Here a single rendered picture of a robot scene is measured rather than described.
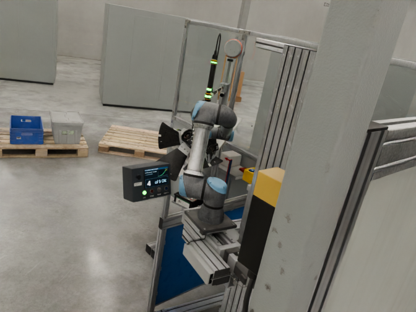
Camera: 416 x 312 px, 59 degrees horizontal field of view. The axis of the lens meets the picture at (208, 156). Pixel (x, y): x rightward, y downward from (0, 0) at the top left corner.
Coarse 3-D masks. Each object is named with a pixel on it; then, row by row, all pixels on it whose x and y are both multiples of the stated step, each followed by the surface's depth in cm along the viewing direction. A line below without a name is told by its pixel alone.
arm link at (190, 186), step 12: (204, 108) 198; (216, 108) 198; (204, 120) 198; (216, 120) 199; (204, 132) 200; (192, 144) 202; (204, 144) 200; (192, 156) 200; (204, 156) 202; (192, 168) 199; (180, 180) 198; (192, 180) 197; (180, 192) 199; (192, 192) 198
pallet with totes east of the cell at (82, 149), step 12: (0, 132) 508; (48, 132) 544; (0, 144) 471; (12, 144) 477; (24, 144) 484; (36, 144) 490; (48, 144) 498; (60, 144) 505; (72, 144) 513; (84, 144) 521; (0, 156) 466; (12, 156) 474; (24, 156) 480; (36, 156) 486; (48, 156) 493; (60, 156) 500; (72, 156) 507; (84, 156) 514
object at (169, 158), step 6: (174, 150) 285; (180, 150) 286; (168, 156) 284; (174, 156) 284; (180, 156) 285; (186, 156) 287; (168, 162) 283; (174, 162) 284; (180, 162) 285; (174, 168) 283; (180, 168) 284; (174, 174) 282; (174, 180) 281
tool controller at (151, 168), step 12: (132, 168) 200; (144, 168) 204; (156, 168) 209; (168, 168) 215; (132, 180) 200; (144, 180) 205; (156, 180) 210; (168, 180) 216; (132, 192) 201; (156, 192) 211; (168, 192) 217
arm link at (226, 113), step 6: (222, 108) 198; (228, 108) 200; (222, 114) 198; (228, 114) 199; (234, 114) 203; (222, 120) 199; (228, 120) 200; (234, 120) 203; (222, 126) 215; (228, 126) 206; (222, 132) 226; (228, 132) 223; (234, 132) 239; (216, 138) 241; (222, 138) 238; (228, 138) 238
